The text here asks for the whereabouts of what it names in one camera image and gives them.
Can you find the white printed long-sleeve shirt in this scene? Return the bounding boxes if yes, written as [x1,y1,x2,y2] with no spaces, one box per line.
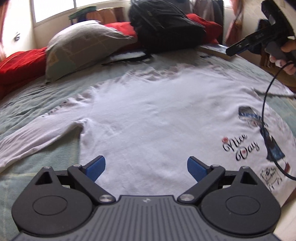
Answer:
[1,63,295,204]

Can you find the clothes rack with garments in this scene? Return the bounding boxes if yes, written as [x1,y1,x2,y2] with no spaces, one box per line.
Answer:
[191,0,224,44]

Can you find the right hand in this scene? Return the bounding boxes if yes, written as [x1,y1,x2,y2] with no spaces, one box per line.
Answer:
[269,39,296,76]

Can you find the right orange curtain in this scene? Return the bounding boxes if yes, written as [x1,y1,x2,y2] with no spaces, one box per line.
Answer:
[225,0,244,46]

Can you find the orange curtain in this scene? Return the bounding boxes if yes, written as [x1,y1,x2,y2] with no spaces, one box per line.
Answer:
[225,0,244,46]
[0,1,9,61]

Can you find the paperback book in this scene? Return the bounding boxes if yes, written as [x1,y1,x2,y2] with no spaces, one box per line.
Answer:
[198,44,232,60]

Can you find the black backpack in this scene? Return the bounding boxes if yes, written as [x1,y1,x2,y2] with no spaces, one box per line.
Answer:
[103,1,206,65]

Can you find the green plaid bed blanket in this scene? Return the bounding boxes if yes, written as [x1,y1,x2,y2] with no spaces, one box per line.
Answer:
[0,45,296,241]

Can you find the red quilt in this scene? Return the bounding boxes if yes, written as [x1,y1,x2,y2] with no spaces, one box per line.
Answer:
[1,14,223,99]

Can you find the grey green pillow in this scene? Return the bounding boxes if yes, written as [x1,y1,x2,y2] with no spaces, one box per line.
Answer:
[45,20,137,82]

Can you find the items on window sill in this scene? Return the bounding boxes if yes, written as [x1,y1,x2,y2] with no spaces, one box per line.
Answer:
[68,6,125,25]

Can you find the left orange curtain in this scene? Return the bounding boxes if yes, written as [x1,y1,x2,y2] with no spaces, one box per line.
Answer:
[0,1,9,61]

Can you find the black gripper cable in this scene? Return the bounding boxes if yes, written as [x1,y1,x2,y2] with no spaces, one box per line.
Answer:
[260,61,296,181]

